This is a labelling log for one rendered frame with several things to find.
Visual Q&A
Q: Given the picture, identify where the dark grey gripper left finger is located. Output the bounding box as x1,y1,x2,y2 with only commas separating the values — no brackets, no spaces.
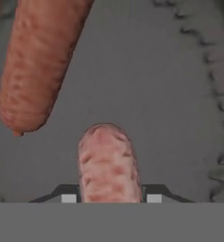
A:
28,183,82,204

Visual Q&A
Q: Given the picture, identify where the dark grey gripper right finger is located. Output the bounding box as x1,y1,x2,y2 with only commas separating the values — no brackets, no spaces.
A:
141,183,196,204

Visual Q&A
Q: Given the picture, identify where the pale pink sausage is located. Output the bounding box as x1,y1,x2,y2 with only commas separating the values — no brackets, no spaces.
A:
78,123,143,204

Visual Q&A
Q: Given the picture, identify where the reddish brown sausage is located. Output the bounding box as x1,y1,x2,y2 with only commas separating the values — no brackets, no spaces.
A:
0,0,95,137

